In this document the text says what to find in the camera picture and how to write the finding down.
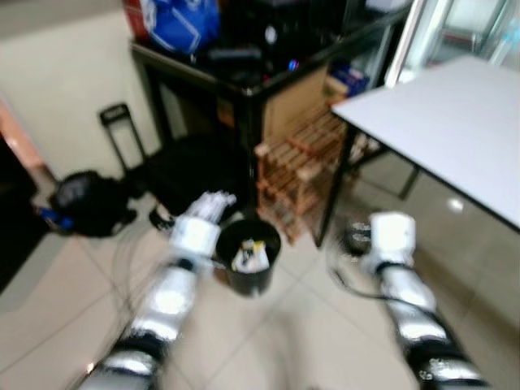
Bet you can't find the blue handle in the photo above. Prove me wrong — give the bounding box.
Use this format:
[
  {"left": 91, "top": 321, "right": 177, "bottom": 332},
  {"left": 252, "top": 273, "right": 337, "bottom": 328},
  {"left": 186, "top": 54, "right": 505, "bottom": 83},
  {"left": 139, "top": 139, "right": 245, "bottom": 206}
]
[{"left": 37, "top": 207, "right": 70, "bottom": 228}]

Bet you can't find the white glass door cabinet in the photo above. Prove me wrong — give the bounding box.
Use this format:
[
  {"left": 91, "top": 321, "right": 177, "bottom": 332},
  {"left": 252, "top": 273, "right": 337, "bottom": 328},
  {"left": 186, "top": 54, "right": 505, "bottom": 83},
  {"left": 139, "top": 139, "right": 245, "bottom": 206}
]
[{"left": 386, "top": 0, "right": 520, "bottom": 86}]

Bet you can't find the grey remote controller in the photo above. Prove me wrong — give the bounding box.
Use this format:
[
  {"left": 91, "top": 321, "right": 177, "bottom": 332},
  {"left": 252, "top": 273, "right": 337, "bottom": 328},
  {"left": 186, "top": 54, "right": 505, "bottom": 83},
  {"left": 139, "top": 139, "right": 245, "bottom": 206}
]
[{"left": 205, "top": 47, "right": 265, "bottom": 67}]

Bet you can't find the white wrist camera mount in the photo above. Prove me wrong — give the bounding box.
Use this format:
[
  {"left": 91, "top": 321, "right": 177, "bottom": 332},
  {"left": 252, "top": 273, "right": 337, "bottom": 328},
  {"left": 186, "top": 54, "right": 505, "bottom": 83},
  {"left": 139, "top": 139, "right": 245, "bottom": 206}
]
[
  {"left": 169, "top": 215, "right": 222, "bottom": 261},
  {"left": 367, "top": 213, "right": 417, "bottom": 273}
]

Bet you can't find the blue fabric bag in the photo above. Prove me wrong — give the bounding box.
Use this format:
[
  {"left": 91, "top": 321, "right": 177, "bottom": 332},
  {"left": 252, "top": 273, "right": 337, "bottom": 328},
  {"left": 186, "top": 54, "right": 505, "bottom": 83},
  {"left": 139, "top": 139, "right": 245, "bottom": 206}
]
[{"left": 142, "top": 0, "right": 222, "bottom": 54}]

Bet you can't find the dark furniture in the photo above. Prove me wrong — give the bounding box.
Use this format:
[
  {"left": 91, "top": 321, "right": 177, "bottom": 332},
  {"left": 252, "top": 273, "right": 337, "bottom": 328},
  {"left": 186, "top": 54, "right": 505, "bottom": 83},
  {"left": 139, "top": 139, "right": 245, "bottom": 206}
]
[{"left": 0, "top": 138, "right": 41, "bottom": 285}]

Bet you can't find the yellow snack packet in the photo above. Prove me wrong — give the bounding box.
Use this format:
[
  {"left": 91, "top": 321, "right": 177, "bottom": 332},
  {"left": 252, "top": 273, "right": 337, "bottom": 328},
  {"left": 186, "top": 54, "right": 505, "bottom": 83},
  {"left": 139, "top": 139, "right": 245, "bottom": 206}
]
[{"left": 232, "top": 240, "right": 271, "bottom": 273}]

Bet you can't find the brown cardboard box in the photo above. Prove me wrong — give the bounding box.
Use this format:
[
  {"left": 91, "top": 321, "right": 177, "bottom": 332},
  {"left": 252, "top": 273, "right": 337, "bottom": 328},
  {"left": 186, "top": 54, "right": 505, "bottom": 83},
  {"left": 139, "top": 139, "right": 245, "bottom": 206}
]
[{"left": 264, "top": 69, "right": 342, "bottom": 147}]

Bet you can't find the small black bag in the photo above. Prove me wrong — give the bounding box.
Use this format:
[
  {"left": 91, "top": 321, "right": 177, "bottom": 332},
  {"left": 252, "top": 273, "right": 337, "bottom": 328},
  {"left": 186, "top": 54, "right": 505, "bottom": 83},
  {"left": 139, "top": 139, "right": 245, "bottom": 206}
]
[{"left": 49, "top": 171, "right": 139, "bottom": 238}]

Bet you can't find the black round rubbish bin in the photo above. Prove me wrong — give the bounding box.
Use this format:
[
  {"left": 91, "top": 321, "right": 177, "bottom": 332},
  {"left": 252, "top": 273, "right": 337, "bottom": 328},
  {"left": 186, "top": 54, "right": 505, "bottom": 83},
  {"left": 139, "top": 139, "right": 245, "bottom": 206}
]
[{"left": 215, "top": 218, "right": 283, "bottom": 297}]

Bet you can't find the black trolley suitcase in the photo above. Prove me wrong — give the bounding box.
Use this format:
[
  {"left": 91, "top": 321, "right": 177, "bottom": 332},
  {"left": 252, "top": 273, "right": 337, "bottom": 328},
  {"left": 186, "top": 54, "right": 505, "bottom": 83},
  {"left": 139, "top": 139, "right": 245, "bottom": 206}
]
[{"left": 99, "top": 102, "right": 249, "bottom": 219}]

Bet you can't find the white table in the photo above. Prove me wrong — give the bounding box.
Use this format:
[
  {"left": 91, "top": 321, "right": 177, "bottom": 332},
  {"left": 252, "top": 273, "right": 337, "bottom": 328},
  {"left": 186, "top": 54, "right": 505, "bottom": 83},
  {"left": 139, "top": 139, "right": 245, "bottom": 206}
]
[{"left": 331, "top": 55, "right": 520, "bottom": 228}]

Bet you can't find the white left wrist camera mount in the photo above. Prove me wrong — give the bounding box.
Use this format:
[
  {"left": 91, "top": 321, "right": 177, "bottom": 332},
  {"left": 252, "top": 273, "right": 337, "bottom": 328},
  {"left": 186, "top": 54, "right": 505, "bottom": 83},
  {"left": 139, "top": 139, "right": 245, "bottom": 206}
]
[{"left": 169, "top": 215, "right": 222, "bottom": 261}]

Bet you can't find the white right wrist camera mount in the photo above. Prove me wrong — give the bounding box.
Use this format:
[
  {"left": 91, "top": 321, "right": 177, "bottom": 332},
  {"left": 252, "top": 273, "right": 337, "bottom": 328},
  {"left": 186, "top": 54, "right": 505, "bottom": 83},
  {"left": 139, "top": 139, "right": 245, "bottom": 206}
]
[{"left": 367, "top": 213, "right": 417, "bottom": 273}]

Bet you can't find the blue printed box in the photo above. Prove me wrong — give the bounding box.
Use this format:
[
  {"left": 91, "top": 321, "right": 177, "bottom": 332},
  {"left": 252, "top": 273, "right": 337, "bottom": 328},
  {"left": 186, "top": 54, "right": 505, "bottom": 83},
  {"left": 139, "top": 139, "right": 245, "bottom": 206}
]
[{"left": 329, "top": 65, "right": 371, "bottom": 97}]

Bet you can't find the black glass table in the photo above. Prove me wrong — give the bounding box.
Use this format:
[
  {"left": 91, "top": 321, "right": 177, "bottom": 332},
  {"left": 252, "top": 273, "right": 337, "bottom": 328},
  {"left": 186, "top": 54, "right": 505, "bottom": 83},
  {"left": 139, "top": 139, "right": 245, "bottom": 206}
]
[{"left": 130, "top": 8, "right": 407, "bottom": 196}]

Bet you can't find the wooden slatted rack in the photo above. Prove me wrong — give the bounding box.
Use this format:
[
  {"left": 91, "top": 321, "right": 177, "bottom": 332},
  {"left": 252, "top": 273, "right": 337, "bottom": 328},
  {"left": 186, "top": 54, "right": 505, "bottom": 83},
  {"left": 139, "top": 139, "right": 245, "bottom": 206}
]
[{"left": 254, "top": 110, "right": 358, "bottom": 245}]

